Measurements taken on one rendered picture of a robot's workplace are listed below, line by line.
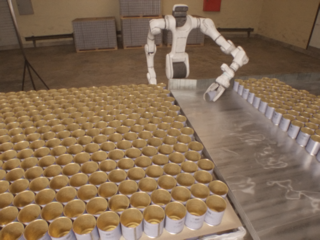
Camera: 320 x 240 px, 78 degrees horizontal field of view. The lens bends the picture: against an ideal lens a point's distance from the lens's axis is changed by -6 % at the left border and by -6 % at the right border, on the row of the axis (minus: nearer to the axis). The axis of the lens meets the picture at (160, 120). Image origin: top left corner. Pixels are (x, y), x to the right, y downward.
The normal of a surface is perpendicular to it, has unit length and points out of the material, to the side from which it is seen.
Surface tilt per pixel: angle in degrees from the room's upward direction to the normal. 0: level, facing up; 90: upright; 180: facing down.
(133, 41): 92
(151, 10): 90
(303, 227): 0
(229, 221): 2
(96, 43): 92
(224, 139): 0
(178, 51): 105
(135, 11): 88
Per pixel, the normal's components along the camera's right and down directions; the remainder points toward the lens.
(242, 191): 0.00, -0.85
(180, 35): 0.27, 0.70
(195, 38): 0.20, 0.54
